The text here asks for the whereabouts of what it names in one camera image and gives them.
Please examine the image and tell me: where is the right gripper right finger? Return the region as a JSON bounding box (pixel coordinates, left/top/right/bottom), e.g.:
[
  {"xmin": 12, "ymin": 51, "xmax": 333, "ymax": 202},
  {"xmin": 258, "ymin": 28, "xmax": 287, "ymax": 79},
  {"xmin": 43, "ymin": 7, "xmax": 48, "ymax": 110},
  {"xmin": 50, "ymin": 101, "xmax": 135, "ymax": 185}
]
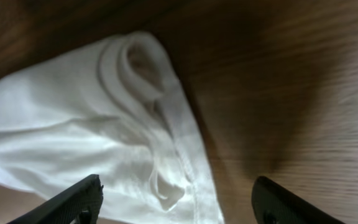
[{"xmin": 251, "ymin": 176, "xmax": 344, "ymax": 224}]

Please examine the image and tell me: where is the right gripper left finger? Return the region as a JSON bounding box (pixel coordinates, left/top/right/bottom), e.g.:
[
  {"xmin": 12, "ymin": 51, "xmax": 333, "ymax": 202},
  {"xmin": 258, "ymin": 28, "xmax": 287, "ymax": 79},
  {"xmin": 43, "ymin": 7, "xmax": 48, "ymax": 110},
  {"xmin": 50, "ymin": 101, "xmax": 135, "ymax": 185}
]
[{"xmin": 8, "ymin": 174, "xmax": 103, "ymax": 224}]

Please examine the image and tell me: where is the white printed t-shirt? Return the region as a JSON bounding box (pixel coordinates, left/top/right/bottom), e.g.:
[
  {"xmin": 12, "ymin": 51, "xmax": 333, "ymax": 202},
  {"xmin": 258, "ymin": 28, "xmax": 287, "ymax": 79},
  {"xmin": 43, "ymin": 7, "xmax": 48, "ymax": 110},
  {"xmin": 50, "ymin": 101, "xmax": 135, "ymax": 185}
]
[{"xmin": 0, "ymin": 32, "xmax": 224, "ymax": 223}]

